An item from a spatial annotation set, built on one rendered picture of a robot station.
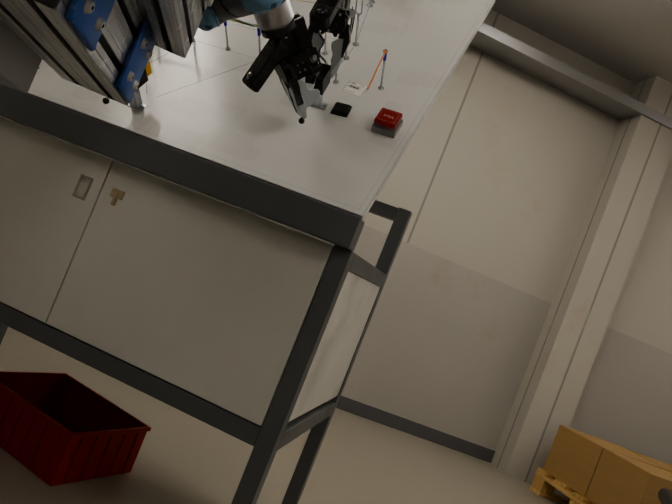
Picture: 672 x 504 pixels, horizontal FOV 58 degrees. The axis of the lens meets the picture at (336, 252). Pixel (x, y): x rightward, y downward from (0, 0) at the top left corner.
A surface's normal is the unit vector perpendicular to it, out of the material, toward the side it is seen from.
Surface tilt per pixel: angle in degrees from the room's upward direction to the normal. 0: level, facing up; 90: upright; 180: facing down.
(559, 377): 90
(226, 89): 54
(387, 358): 90
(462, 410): 90
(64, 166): 90
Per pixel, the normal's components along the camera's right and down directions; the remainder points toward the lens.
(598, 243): 0.18, 0.04
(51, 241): -0.21, -0.12
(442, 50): 0.05, -0.64
